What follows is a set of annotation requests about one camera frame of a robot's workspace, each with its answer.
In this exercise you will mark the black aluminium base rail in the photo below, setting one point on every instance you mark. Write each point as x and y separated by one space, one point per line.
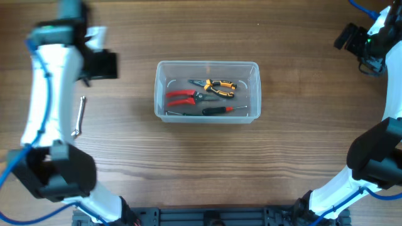
262 216

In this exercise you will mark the green handled screwdriver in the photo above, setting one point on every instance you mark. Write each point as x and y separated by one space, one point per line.
183 113

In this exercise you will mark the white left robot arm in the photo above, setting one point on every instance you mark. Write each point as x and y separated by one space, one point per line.
48 164

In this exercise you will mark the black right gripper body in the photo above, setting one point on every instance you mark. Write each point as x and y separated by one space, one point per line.
365 46

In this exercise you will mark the clear plastic container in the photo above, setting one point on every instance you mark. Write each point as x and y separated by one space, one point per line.
174 75

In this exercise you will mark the black red screwdriver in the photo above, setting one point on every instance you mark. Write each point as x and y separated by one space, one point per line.
219 110

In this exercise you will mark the red handled snips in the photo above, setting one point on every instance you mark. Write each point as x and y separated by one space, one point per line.
188 97

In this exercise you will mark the silver wrench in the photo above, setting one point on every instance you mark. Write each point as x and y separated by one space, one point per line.
78 127

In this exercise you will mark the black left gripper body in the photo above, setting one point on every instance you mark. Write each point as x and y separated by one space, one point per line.
103 64

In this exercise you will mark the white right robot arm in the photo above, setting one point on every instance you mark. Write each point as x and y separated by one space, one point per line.
373 159

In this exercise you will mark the orange black pliers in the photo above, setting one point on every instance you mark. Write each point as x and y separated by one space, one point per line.
214 86

